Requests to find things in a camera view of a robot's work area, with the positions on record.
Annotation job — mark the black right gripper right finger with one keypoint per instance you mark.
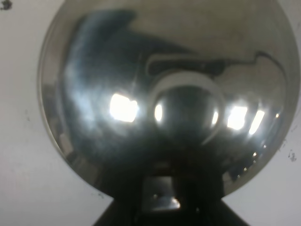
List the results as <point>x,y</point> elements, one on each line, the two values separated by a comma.
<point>211,212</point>

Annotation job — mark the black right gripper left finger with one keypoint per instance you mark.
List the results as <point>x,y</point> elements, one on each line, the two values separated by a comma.
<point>152,205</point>

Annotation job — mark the stainless steel teapot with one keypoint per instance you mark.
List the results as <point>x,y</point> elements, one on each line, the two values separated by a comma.
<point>195,93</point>

